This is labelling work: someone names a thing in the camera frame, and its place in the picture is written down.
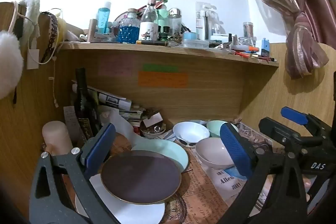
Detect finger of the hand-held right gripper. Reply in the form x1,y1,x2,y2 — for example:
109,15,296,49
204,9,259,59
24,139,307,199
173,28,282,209
280,106,321,130
259,117,309,147

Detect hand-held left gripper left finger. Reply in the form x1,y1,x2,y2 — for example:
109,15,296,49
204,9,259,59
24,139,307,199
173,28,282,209
29,123,116,224

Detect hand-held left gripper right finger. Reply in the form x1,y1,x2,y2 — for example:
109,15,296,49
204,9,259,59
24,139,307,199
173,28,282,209
218,122,309,224

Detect pinkish grey bowl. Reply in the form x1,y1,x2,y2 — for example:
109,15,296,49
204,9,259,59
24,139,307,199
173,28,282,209
196,137,236,170

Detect mint green bowl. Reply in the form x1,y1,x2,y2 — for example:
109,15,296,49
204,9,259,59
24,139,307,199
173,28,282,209
206,120,239,138

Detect white bowl with panda print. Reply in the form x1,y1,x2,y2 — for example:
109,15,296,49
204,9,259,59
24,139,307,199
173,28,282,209
172,122,210,148

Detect dark purple plate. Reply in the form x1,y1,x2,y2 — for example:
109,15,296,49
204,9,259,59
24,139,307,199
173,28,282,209
100,150,182,205

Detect mint green plate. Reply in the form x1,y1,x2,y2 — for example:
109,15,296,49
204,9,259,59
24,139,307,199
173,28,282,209
131,139,190,174

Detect white plate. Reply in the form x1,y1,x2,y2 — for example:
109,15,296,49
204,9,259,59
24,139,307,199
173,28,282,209
75,173,166,224

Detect white printed card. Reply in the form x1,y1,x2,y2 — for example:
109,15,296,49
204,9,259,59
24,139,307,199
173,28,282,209
64,106,87,146

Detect pale pink candle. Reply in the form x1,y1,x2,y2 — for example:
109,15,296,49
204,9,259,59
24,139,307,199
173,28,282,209
42,121,74,156

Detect dark wine bottle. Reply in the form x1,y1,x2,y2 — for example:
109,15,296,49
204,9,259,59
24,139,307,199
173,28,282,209
73,67,101,139

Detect rolled newspapers pile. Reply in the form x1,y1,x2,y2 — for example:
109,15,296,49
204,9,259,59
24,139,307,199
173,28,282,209
72,82,132,111

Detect stack of books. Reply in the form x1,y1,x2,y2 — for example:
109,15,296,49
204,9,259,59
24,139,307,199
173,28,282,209
119,105,146,125

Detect newspaper print table cover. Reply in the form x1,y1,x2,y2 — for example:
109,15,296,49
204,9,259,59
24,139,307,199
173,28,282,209
113,121,275,224

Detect small bowl of trinkets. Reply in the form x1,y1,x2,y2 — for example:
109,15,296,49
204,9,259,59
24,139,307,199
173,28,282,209
140,125,166,139

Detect small white box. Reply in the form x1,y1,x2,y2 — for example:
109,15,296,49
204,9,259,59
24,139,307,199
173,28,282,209
142,112,163,128

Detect blue box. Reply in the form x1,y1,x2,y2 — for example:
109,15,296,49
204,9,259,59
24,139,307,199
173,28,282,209
260,39,271,57

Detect pink sticky note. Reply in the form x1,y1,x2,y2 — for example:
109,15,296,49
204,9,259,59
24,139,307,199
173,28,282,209
98,59,133,76

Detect small clear glass jar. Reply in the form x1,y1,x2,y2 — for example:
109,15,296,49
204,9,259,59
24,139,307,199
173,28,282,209
239,37,255,47

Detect orange sticky note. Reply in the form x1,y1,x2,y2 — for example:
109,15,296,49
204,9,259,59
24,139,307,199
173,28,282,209
138,71,189,87

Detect copper glitter jar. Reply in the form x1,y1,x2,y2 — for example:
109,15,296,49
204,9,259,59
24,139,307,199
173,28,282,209
243,22,255,39

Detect green sticky note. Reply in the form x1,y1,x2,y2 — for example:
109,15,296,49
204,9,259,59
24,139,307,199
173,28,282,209
143,63,179,73

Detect white charger adapter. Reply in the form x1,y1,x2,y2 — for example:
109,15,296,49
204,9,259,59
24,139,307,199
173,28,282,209
27,49,40,70

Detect clear plastic box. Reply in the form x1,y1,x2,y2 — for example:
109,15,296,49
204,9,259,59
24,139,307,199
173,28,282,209
182,39,216,48

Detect black marker pen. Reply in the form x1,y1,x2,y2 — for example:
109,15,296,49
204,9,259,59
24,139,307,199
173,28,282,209
136,40,169,47

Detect pink tube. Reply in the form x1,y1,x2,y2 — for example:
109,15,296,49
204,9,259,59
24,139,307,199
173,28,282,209
87,19,98,42

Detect wooden shelf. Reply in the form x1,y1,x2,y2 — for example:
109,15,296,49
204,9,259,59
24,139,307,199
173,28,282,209
56,40,279,67

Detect brown braided headband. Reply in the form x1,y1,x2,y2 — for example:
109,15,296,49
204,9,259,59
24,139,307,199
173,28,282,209
39,12,59,63

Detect glass jar of blue beads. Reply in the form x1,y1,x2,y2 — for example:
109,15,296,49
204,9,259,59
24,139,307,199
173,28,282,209
117,8,140,44

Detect yellow headband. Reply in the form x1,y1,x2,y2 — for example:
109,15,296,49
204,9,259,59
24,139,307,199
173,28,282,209
56,17,67,42

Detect white fluffy pompom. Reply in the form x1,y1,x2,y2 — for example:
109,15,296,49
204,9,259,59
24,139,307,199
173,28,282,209
0,31,24,99

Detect tall blue liquid bottle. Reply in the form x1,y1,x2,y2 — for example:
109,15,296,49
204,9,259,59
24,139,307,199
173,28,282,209
96,1,112,34

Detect clear plastic packaged items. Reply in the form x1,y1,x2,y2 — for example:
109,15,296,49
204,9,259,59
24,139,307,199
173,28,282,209
195,1,220,40

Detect clear bottle with white label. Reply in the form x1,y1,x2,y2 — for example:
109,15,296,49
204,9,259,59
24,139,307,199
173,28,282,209
138,0,159,42

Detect clear bottle with silver cap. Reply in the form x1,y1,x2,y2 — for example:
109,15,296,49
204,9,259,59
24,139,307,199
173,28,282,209
168,7,182,36

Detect mint green pump bottle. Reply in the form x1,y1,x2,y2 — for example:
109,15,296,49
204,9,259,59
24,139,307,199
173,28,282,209
157,0,169,33

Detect white fuzzy headband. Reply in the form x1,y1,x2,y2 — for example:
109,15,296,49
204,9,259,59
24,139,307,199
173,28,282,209
18,0,41,49

